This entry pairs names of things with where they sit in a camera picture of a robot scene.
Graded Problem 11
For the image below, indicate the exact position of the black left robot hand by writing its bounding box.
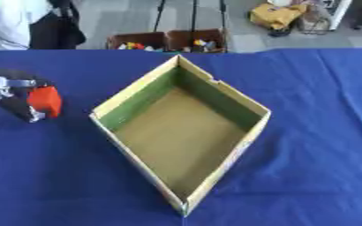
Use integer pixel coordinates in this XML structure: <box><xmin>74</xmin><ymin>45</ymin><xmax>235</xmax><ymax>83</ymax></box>
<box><xmin>0</xmin><ymin>67</ymin><xmax>57</xmax><ymax>124</ymax></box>

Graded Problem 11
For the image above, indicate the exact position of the orange block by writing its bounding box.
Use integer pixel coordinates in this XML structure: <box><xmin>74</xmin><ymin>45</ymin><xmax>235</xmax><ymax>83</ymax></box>
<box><xmin>25</xmin><ymin>85</ymin><xmax>64</xmax><ymax>119</ymax></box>

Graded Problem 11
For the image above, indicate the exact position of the brown cardboard box with toys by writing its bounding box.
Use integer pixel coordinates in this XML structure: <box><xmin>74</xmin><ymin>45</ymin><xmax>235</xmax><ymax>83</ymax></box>
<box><xmin>105</xmin><ymin>31</ymin><xmax>169</xmax><ymax>51</ymax></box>
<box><xmin>163</xmin><ymin>28</ymin><xmax>230</xmax><ymax>54</ymax></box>

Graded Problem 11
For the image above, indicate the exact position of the open cardboard box green inside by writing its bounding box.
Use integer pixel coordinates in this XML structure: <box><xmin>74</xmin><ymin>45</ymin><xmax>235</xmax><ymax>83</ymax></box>
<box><xmin>88</xmin><ymin>54</ymin><xmax>273</xmax><ymax>217</ymax></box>

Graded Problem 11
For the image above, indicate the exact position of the person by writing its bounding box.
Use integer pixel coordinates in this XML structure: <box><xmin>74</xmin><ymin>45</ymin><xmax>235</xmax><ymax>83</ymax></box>
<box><xmin>0</xmin><ymin>0</ymin><xmax>55</xmax><ymax>50</ymax></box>

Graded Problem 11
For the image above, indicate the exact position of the black bag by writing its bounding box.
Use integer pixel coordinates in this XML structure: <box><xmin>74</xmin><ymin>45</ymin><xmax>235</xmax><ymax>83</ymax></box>
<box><xmin>27</xmin><ymin>0</ymin><xmax>87</xmax><ymax>50</ymax></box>

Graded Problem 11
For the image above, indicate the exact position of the black tripod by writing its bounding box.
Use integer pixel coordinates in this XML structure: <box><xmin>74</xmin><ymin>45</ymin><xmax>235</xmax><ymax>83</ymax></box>
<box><xmin>151</xmin><ymin>0</ymin><xmax>230</xmax><ymax>34</ymax></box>

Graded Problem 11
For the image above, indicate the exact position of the yellow bag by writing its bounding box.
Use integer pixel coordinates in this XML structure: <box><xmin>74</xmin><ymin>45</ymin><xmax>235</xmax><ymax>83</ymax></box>
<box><xmin>249</xmin><ymin>3</ymin><xmax>310</xmax><ymax>30</ymax></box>

